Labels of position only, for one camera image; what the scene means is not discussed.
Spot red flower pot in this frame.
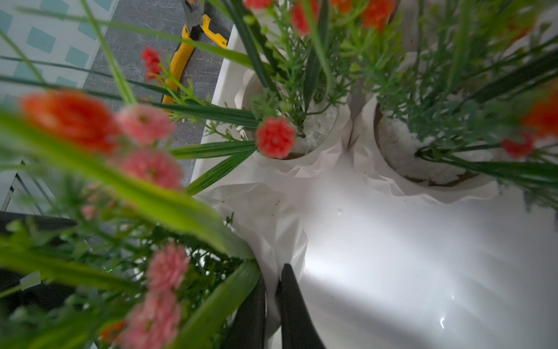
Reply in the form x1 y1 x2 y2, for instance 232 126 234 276
0 86 308 349
347 1 557 208

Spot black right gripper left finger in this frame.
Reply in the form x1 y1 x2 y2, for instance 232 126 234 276
221 277 267 349

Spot white plastic storage box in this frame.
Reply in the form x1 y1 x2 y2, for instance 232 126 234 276
189 23 558 349

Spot red flower pot front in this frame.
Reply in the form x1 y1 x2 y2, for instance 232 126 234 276
347 1 557 208

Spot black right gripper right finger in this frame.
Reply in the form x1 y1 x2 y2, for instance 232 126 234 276
276 263 326 349

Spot yellow handled pliers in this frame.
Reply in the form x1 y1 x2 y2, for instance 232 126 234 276
165 1 228 92

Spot pink flower white pot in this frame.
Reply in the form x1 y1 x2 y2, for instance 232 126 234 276
173 1 350 178

